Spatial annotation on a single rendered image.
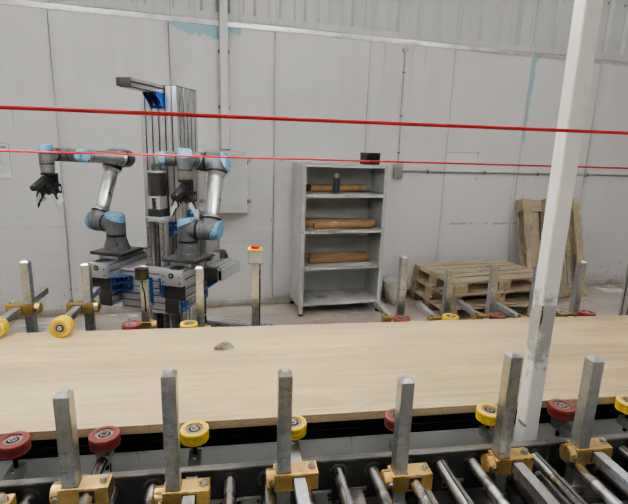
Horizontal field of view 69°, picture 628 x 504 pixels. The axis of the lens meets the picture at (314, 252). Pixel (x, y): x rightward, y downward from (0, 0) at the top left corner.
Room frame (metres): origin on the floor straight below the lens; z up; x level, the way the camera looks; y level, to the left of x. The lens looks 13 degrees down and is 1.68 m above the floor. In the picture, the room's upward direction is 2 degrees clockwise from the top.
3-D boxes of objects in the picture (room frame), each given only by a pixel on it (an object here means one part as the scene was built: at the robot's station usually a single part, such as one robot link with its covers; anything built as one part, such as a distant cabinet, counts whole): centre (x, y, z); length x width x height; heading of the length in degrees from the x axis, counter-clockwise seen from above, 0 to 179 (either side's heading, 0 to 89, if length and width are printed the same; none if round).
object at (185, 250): (2.68, 0.75, 1.09); 0.15 x 0.15 x 0.10
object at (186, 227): (2.68, 0.75, 1.21); 0.13 x 0.12 x 0.14; 83
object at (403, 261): (2.25, -0.45, 0.94); 0.04 x 0.04 x 0.48; 9
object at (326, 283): (4.81, -0.24, 0.78); 0.90 x 0.45 x 1.55; 106
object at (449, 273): (2.29, -0.70, 0.87); 0.04 x 0.04 x 0.48; 9
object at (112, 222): (2.81, 1.24, 1.21); 0.13 x 0.12 x 0.14; 69
